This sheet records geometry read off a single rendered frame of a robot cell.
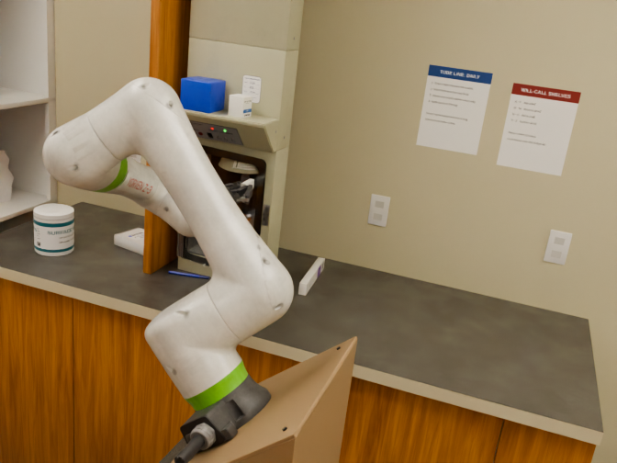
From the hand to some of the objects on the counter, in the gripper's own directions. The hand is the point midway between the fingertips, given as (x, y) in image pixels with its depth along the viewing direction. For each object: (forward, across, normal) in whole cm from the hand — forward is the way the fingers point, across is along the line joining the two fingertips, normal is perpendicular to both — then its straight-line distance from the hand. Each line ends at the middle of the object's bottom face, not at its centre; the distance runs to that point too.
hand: (247, 186), depth 201 cm
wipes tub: (-1, +70, +37) cm, 80 cm away
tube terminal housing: (+21, +11, +37) cm, 44 cm away
